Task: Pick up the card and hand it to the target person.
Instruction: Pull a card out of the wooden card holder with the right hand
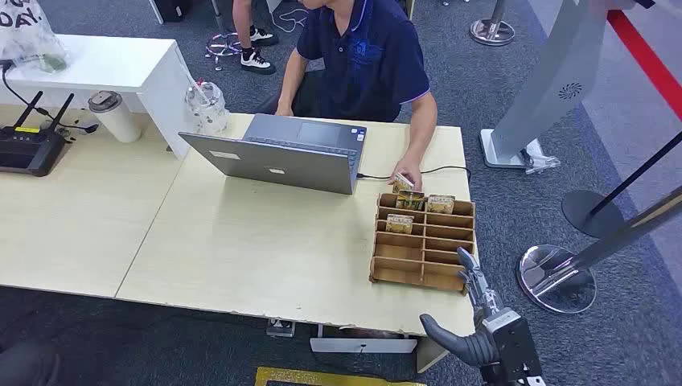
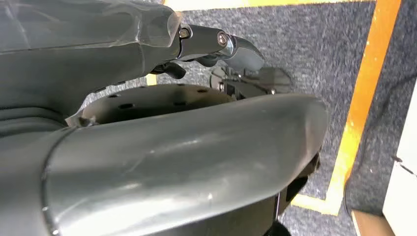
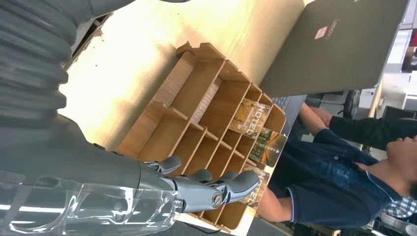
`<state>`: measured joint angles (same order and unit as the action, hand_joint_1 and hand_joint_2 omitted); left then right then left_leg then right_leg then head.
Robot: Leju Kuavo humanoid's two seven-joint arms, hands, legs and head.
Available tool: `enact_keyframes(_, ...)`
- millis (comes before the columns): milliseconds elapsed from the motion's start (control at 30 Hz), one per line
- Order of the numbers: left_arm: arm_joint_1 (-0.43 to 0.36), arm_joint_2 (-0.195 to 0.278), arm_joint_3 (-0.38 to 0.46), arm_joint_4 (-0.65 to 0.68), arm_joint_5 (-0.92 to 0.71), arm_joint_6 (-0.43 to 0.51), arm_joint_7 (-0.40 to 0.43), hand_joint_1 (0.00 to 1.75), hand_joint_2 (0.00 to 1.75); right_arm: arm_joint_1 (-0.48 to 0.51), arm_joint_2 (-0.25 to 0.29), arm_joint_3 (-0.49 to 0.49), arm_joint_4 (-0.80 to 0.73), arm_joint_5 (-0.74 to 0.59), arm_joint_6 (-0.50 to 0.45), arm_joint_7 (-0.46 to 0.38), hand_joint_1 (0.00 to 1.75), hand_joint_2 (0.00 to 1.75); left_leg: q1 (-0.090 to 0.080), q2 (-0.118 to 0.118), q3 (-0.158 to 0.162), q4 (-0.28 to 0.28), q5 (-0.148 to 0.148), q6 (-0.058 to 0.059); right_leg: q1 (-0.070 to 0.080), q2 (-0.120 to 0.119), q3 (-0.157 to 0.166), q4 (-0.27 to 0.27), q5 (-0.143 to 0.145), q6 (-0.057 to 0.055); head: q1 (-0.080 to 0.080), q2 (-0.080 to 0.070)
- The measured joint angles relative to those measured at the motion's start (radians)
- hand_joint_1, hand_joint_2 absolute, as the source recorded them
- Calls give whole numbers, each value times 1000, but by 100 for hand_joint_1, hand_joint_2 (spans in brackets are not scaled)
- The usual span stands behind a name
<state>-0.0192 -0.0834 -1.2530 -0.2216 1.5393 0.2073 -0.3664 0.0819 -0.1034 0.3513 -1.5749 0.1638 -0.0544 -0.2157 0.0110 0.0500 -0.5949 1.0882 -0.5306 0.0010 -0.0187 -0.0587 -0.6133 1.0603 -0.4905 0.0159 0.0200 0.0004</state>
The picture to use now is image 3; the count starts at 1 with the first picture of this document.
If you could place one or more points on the grey laptop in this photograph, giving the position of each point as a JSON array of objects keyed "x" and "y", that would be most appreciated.
[{"x": 332, "y": 55}]

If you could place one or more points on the wooden compartment organizer box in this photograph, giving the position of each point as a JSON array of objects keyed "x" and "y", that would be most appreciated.
[{"x": 195, "y": 107}]

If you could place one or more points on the clear plastic wrist bracket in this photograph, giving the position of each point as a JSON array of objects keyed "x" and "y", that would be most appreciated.
[{"x": 97, "y": 211}]

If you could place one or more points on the person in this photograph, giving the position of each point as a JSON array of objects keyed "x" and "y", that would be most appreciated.
[
  {"x": 325, "y": 182},
  {"x": 371, "y": 130}
]

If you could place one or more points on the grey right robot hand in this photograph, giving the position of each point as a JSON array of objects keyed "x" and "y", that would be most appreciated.
[{"x": 81, "y": 153}]

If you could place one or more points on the dark round wheel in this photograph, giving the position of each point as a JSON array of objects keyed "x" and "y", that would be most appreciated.
[{"x": 352, "y": 104}]

